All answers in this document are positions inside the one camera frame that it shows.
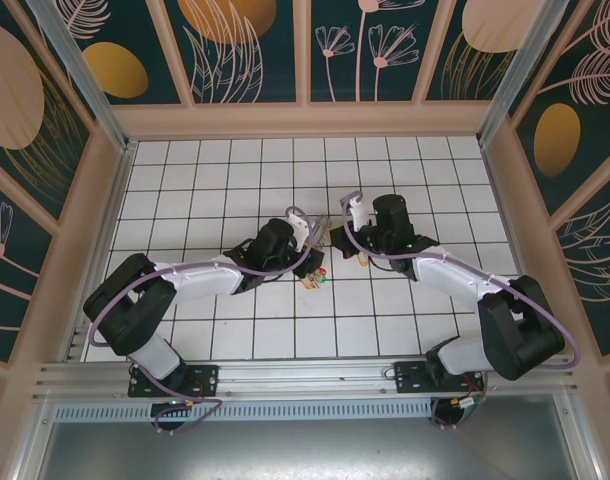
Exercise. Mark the translucent orange key tag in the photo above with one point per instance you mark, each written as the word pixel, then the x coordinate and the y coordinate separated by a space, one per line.
pixel 362 260

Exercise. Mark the large metal disc keyring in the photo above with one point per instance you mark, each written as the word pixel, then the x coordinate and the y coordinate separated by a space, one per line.
pixel 322 225

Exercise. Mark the yellow key tag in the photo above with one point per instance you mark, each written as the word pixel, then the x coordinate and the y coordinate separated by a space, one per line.
pixel 311 284

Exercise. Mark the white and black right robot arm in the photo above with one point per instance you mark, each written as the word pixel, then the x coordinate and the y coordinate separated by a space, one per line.
pixel 450 280

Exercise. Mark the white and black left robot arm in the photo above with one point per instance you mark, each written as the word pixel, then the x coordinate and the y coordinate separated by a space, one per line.
pixel 200 280

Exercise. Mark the yellow power connector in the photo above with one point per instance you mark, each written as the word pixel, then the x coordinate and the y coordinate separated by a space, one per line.
pixel 462 402
pixel 187 402

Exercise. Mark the grey metal sheet panel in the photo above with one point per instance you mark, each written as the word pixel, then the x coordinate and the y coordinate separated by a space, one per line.
pixel 305 455

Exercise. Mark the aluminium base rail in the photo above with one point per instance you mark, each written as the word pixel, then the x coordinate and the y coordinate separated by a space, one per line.
pixel 305 375

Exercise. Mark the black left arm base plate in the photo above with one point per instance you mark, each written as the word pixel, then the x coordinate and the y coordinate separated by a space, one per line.
pixel 205 380

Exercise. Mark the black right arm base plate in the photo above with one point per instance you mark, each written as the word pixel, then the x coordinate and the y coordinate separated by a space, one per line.
pixel 410 377

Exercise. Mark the aluminium corner post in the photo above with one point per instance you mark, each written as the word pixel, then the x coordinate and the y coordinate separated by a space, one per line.
pixel 85 85
pixel 520 75

